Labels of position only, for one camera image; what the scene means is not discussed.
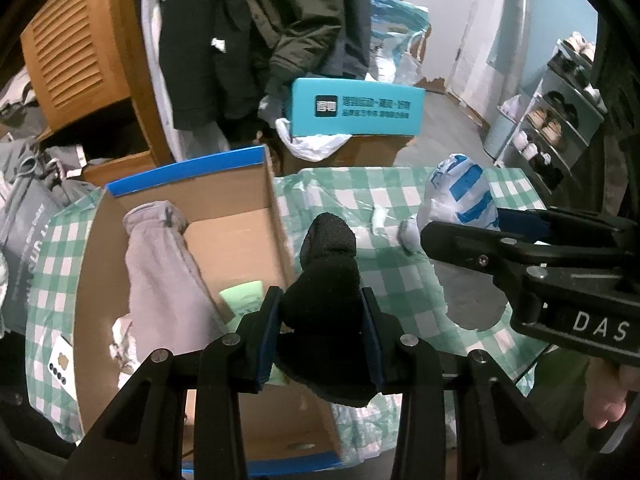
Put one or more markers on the grey pants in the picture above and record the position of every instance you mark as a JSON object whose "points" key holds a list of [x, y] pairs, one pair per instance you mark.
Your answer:
{"points": [[160, 270]]}

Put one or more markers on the black sock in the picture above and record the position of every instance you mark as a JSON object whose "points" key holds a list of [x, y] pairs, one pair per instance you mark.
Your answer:
{"points": [[325, 285]]}

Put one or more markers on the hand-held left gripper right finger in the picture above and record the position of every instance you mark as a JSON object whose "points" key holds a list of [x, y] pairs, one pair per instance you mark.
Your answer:
{"points": [[374, 345]]}

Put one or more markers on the light blue trash bin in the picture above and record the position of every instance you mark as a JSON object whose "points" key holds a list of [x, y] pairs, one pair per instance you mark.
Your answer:
{"points": [[500, 135]]}

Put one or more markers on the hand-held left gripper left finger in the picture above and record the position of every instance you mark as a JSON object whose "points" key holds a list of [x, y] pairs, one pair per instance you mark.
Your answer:
{"points": [[265, 345]]}

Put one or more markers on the white sock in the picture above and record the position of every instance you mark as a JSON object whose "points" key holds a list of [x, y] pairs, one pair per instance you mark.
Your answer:
{"points": [[410, 235]]}

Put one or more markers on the large clear blue plastic bag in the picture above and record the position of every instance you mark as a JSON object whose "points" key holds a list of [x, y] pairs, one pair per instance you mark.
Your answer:
{"points": [[395, 45]]}

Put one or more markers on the black jacket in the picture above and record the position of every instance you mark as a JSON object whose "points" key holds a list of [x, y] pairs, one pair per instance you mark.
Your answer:
{"points": [[200, 50]]}

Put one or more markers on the white card black dots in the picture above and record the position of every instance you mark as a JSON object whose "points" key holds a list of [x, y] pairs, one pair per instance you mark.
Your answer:
{"points": [[60, 365]]}

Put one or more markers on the white shoe rack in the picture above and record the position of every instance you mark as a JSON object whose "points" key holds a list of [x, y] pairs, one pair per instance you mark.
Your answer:
{"points": [[547, 80]]}

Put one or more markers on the grey printed bag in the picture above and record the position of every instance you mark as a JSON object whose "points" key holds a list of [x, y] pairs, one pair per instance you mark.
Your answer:
{"points": [[35, 240]]}

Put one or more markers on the brown cardboard box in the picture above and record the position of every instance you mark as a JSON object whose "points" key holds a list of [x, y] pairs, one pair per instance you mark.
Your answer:
{"points": [[370, 152]]}

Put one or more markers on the green checked table cover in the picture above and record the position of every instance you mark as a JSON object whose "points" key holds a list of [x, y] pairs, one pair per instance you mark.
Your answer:
{"points": [[390, 280]]}

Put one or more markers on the light green cloth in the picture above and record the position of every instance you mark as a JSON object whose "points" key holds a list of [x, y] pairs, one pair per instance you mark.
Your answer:
{"points": [[245, 295]]}

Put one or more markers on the teal shoe box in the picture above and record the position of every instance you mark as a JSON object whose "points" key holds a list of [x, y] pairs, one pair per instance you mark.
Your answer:
{"points": [[360, 110]]}

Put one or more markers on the collection of shoes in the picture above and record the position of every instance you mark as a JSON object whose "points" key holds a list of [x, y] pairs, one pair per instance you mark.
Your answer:
{"points": [[545, 125]]}

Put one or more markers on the white door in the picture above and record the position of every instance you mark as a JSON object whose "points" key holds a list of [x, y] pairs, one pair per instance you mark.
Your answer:
{"points": [[480, 35]]}

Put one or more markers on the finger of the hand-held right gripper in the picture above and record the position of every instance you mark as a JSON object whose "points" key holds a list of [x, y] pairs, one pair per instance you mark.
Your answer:
{"points": [[465, 245], [530, 222]]}

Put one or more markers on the dark blue jacket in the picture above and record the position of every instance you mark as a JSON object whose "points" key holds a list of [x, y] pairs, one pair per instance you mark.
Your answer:
{"points": [[355, 35]]}

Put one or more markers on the olive green jacket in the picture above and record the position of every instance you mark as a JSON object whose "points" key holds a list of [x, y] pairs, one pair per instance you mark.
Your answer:
{"points": [[305, 20]]}

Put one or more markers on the blue striped white plastic bag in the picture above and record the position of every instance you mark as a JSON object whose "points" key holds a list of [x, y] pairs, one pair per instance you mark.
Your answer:
{"points": [[460, 185]]}

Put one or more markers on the blue cardboard box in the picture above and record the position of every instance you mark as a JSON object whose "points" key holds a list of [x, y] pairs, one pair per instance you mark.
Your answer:
{"points": [[225, 240]]}

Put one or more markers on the wooden louvred wardrobe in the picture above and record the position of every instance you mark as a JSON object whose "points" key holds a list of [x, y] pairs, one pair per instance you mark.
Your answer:
{"points": [[70, 60]]}

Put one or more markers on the grey hoodie pile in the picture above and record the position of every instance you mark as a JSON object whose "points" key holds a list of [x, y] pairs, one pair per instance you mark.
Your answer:
{"points": [[30, 160]]}

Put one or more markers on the person's right hand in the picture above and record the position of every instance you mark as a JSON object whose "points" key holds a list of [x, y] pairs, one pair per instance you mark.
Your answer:
{"points": [[602, 395]]}

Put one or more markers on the grey folded clothes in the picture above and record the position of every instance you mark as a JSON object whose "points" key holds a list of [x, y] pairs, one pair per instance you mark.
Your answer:
{"points": [[15, 105]]}

